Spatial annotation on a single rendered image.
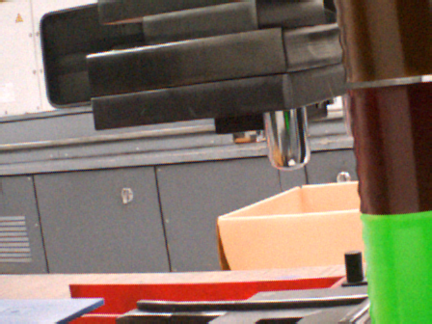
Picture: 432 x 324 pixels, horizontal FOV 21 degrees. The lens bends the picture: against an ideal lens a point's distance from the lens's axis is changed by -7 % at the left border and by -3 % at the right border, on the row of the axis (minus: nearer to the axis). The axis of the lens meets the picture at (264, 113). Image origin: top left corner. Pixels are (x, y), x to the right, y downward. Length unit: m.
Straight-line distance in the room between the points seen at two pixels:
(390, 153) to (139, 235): 5.64
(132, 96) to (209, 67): 0.04
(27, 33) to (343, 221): 3.58
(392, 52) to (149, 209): 5.58
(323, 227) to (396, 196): 2.62
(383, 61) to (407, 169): 0.03
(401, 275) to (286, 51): 0.23
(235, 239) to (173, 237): 2.81
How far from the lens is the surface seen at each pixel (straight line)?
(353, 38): 0.31
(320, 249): 2.94
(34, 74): 6.21
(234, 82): 0.53
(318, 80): 0.55
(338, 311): 0.65
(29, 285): 1.34
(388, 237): 0.31
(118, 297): 0.96
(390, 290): 0.31
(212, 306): 0.69
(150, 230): 5.89
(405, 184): 0.30
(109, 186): 5.97
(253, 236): 3.01
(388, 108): 0.30
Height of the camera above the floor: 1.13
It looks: 3 degrees down
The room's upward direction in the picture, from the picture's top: 7 degrees counter-clockwise
